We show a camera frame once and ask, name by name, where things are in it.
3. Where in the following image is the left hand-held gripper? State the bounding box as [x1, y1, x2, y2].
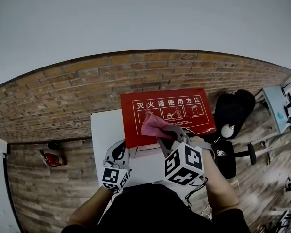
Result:
[101, 139, 132, 192]

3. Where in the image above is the white round ornament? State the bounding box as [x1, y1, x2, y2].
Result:
[220, 123, 236, 138]

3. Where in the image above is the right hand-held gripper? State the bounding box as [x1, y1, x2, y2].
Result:
[157, 126, 217, 187]

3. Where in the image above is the person's left forearm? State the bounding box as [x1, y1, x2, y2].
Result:
[67, 187, 112, 228]

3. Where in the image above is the black office chair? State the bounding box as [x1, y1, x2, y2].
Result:
[208, 89, 257, 180]

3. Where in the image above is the person's dark shirt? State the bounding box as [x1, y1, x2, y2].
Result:
[62, 183, 252, 233]

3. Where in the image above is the light blue desk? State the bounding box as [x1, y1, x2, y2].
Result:
[256, 71, 291, 135]

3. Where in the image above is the white floor cable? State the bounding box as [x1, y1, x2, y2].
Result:
[200, 204, 213, 220]

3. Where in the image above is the red fire extinguisher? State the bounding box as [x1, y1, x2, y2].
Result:
[39, 149, 68, 167]

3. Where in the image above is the person's right forearm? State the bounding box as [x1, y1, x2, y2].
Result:
[201, 151, 241, 216]

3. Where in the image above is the red fire extinguisher box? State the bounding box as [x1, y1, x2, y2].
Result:
[120, 88, 217, 159]

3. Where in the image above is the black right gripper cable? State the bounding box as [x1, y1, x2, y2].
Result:
[184, 176, 209, 210]

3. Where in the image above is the pink cloth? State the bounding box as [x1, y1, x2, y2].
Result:
[140, 105, 174, 140]

